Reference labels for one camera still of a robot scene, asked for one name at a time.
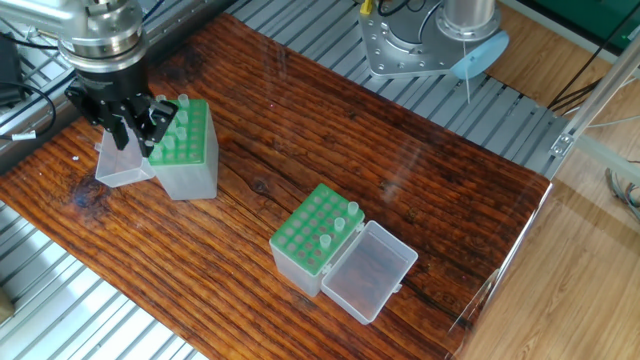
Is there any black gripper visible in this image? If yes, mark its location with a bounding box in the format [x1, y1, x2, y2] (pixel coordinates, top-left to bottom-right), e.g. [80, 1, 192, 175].
[65, 62, 181, 157]

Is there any clear tip box with tips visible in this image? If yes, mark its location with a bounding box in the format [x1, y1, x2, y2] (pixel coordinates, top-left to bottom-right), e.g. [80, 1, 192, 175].
[95, 95, 219, 201]

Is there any black electronic box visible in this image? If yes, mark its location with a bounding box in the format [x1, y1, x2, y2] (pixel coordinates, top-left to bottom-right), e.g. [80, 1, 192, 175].
[0, 30, 21, 106]

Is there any clear tip box green rack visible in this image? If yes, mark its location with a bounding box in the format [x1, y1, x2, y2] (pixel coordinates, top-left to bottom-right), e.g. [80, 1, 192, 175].
[270, 183, 419, 325]

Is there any silver robot mounting plate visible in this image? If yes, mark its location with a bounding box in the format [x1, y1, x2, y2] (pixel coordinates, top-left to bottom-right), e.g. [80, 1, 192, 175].
[360, 10, 467, 79]

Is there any glossy brown wooden board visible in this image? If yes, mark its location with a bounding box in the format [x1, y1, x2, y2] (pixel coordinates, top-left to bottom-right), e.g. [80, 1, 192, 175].
[0, 10, 554, 360]

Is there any black cable bundle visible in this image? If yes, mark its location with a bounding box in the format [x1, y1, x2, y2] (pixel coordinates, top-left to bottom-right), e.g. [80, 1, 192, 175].
[0, 80, 59, 139]

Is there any white cable tie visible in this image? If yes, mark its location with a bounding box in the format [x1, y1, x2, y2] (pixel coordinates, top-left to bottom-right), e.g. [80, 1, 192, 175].
[460, 38, 476, 103]

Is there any aluminium frame post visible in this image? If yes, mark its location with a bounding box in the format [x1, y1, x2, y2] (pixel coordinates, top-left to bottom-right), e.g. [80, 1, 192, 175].
[548, 50, 640, 183]

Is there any grey cable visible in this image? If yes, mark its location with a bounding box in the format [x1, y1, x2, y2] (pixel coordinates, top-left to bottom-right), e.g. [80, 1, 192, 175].
[604, 165, 640, 217]

